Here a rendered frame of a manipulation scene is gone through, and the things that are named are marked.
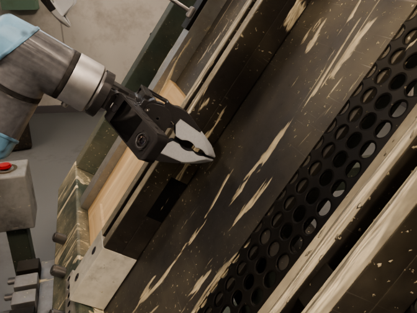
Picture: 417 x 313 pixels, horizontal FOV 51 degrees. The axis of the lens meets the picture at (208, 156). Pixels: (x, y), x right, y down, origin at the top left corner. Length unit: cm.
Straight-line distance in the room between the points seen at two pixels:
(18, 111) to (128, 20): 401
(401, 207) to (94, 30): 443
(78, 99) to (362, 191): 41
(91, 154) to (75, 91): 77
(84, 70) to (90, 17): 404
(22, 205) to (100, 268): 61
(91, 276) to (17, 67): 40
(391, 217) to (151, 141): 34
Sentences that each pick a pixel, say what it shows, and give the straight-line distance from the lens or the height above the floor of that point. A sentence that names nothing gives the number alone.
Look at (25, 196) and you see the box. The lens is 139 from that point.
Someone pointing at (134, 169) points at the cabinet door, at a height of 106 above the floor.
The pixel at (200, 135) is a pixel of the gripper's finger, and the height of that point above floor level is 125.
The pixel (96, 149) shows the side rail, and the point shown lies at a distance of 139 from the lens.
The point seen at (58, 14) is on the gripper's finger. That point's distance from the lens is 112.
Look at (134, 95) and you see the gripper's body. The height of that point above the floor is 130.
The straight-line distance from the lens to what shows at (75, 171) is 140.
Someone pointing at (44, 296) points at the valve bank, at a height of 74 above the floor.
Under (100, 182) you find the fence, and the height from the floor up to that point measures 97.
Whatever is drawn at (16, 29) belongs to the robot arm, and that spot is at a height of 141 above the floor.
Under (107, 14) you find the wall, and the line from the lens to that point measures 464.
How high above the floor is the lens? 150
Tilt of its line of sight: 24 degrees down
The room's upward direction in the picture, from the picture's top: straight up
